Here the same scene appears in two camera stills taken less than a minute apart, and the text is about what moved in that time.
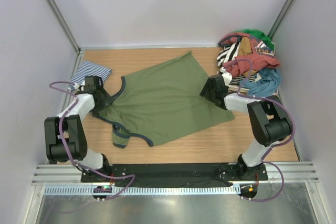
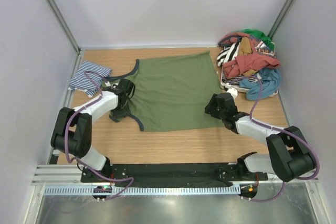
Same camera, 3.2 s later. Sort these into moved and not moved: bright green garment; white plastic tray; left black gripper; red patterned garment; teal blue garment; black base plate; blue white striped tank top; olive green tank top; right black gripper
Moved: olive green tank top; left black gripper; right black gripper
Not moved: black base plate; white plastic tray; blue white striped tank top; red patterned garment; teal blue garment; bright green garment
